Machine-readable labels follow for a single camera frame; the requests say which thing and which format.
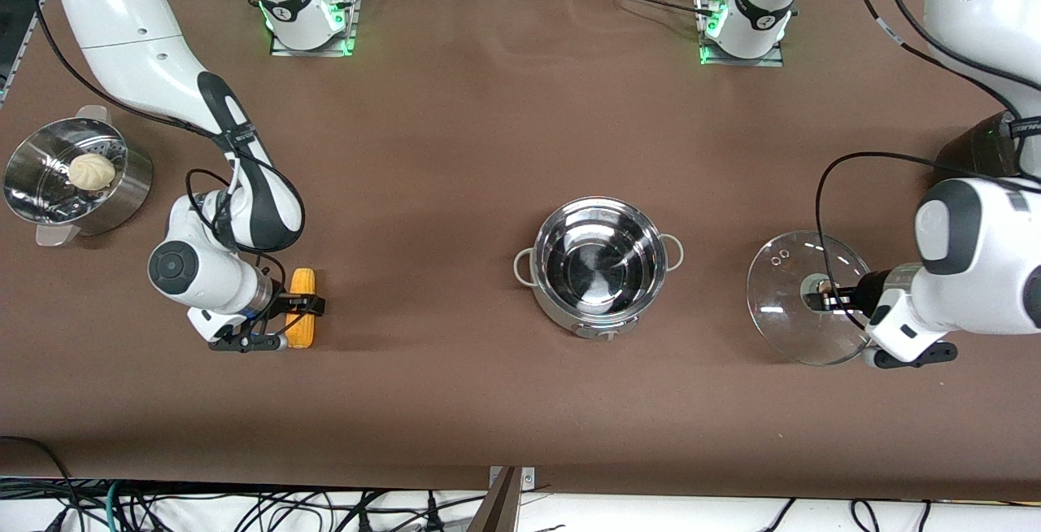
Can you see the yellow corn cob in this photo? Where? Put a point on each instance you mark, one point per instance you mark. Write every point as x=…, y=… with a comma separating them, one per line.
x=302, y=284

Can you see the round glass pot lid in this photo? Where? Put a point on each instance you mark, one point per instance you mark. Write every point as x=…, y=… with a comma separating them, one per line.
x=781, y=304

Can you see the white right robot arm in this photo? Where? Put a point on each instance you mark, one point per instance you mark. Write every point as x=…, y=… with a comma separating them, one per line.
x=122, y=28

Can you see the stainless steel steamer pot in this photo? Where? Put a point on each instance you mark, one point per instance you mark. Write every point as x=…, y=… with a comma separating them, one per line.
x=134, y=190

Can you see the grey electric cooking pot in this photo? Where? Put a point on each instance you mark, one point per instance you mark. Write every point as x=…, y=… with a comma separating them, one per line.
x=598, y=268

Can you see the black rice cooker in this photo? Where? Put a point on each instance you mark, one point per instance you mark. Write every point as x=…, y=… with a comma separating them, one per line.
x=972, y=154

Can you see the white steamed bun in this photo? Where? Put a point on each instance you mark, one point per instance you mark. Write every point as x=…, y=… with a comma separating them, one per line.
x=91, y=172

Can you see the brown table cover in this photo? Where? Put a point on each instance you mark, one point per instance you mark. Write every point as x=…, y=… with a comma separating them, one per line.
x=488, y=150

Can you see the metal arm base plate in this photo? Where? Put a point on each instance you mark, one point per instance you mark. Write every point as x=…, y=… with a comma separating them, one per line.
x=346, y=28
x=768, y=58

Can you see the small metal mounting bracket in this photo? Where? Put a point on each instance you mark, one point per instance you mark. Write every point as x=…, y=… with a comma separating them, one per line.
x=527, y=477

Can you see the dark camera stand post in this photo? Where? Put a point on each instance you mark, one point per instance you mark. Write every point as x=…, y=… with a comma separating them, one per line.
x=496, y=512

